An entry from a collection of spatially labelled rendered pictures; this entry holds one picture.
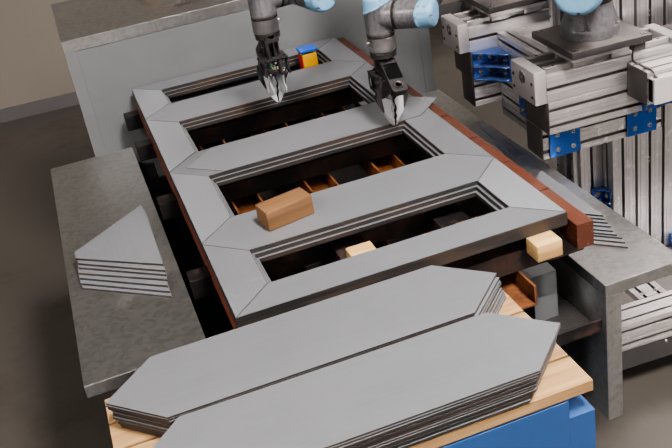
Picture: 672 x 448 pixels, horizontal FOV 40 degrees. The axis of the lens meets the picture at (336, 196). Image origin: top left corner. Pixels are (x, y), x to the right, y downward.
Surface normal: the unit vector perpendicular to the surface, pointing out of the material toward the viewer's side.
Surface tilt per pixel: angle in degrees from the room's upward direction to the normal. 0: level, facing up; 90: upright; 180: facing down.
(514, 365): 0
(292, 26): 90
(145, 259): 0
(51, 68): 90
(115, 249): 0
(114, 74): 90
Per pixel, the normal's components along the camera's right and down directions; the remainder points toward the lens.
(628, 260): -0.15, -0.88
